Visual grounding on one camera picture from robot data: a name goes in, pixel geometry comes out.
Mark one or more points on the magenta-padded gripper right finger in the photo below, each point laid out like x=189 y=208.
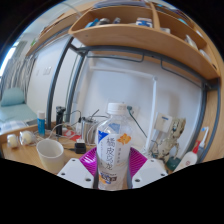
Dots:
x=150 y=172

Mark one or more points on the wooden shelf unit with items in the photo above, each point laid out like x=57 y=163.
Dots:
x=140 y=38

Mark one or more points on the grey metal shelf frame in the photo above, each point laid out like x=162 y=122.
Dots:
x=53 y=86

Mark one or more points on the wooden wardrobe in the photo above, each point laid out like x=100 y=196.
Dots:
x=216 y=116

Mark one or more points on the white wall box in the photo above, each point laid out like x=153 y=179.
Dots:
x=163 y=122

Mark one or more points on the teal pillow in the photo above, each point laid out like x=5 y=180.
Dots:
x=12 y=96

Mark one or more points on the clear plastic drink bottle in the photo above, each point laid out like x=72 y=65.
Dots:
x=115 y=146

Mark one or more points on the grey patterned curtain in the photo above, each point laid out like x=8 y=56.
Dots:
x=16 y=76

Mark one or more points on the white red pump bottle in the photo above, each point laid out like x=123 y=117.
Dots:
x=188 y=160

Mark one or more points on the long wooden wall shelf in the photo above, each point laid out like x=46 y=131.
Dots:
x=50 y=36

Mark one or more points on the blue white-capped tube bottle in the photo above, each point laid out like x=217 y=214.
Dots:
x=41 y=125

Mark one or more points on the black charger block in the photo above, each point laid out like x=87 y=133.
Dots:
x=80 y=147

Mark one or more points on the cream white cup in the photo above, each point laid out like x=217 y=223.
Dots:
x=50 y=156

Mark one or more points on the small dark green jar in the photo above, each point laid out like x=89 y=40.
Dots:
x=173 y=164

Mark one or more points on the wooden tree creature figurine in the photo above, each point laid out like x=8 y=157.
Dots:
x=173 y=136

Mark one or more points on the teal bed mattress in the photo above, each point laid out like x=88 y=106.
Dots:
x=16 y=115

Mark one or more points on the metal cylinder cup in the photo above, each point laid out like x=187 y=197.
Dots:
x=89 y=130

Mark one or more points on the wrapped round bun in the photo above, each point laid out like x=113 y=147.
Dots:
x=26 y=138
x=12 y=141

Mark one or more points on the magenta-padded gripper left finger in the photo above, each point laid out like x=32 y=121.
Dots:
x=77 y=173

